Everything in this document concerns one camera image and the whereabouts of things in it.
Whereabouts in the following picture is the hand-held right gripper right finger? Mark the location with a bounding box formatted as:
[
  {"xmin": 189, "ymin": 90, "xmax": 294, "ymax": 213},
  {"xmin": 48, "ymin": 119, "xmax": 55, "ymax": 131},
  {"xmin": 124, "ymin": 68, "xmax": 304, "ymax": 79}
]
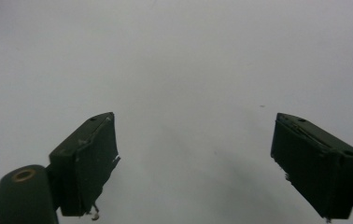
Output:
[{"xmin": 270, "ymin": 112, "xmax": 353, "ymax": 220}]

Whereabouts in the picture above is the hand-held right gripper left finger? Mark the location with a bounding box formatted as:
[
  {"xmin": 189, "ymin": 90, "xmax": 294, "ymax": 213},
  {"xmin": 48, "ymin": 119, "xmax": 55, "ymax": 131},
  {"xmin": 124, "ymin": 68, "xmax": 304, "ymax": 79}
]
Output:
[{"xmin": 49, "ymin": 112, "xmax": 121, "ymax": 217}]

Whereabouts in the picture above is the pale blue table cloth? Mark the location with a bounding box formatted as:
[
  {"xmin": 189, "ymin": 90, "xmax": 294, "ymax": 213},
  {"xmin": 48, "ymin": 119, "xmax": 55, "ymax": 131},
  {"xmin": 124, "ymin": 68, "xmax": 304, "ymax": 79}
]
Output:
[{"xmin": 0, "ymin": 0, "xmax": 353, "ymax": 224}]

